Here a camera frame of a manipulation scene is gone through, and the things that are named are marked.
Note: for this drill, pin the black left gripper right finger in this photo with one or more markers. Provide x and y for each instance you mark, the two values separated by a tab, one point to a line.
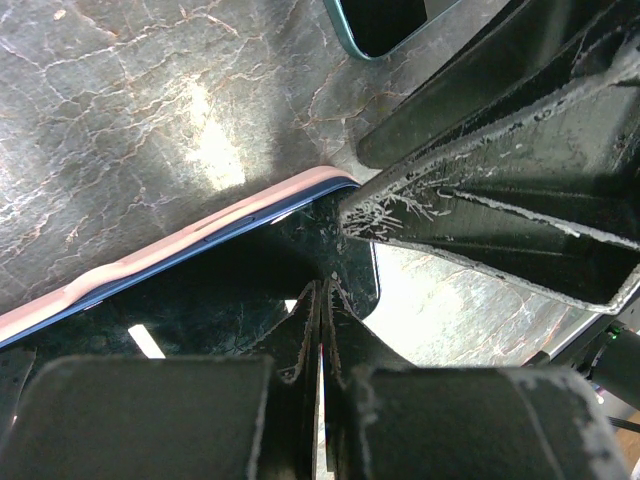
386	418

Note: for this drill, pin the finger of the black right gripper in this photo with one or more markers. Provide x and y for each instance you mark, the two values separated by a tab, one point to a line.
547	198
527	51

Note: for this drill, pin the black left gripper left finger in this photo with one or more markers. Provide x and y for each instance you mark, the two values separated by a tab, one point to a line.
249	416

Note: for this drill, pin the pink phone case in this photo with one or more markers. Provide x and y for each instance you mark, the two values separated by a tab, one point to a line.
97	284

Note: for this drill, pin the blue-edged black phone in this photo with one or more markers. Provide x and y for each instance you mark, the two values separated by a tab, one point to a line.
217	297

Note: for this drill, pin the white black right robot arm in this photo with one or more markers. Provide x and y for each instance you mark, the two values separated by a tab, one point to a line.
615	360

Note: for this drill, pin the green-edged black phone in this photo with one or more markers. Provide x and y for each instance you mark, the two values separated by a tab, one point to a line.
369	30

